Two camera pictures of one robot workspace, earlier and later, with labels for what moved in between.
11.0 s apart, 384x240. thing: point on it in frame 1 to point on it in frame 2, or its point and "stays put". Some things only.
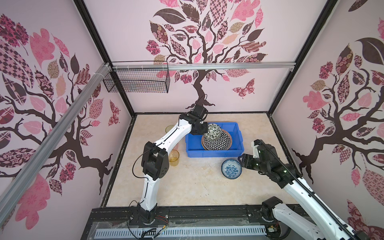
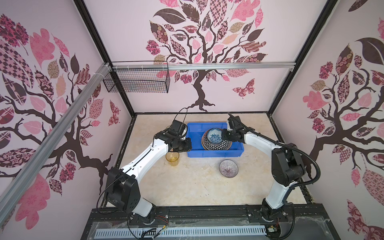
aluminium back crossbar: [203, 66] stays put
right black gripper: [246, 159] to [224, 134]
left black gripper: [204, 130] to [188, 146]
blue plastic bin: [194, 148] stays put
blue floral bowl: [231, 169] to [214, 135]
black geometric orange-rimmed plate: [223, 142] stays put
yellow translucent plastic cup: [173, 158] stays put
